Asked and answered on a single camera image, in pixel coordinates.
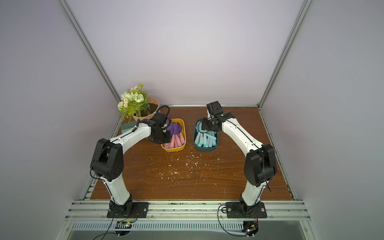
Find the teal round shovel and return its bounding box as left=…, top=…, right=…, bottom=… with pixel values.
left=194, top=132, right=201, bottom=146

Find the circuit board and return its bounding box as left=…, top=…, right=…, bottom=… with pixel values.
left=242, top=221, right=259, bottom=238
left=115, top=221, right=133, bottom=238

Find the artificial flower plant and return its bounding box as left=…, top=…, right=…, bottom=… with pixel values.
left=118, top=83, right=151, bottom=120

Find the yellow storage box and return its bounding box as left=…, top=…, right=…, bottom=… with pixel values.
left=161, top=119, right=187, bottom=153

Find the right circuit board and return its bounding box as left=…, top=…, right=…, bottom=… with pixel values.
left=242, top=221, right=259, bottom=238

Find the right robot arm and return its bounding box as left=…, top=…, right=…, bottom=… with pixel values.
left=202, top=101, right=278, bottom=217

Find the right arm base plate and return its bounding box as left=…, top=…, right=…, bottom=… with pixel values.
left=226, top=202, right=268, bottom=219

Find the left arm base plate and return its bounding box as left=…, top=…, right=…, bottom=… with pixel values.
left=107, top=201, right=149, bottom=219

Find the purple square shovel pink handle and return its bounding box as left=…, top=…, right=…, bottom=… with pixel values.
left=180, top=133, right=186, bottom=145

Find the left circuit board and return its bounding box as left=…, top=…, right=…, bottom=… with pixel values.
left=115, top=221, right=133, bottom=238

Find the green small brush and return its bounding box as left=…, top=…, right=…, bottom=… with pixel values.
left=121, top=122, right=136, bottom=134

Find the aluminium front rail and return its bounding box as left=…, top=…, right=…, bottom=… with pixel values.
left=65, top=200, right=311, bottom=221

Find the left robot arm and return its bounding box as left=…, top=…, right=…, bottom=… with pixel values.
left=91, top=113, right=171, bottom=215

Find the dark teal storage box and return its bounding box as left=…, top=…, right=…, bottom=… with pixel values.
left=193, top=119, right=219, bottom=152

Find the beige flower pot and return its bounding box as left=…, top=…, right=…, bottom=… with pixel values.
left=132, top=97, right=160, bottom=121

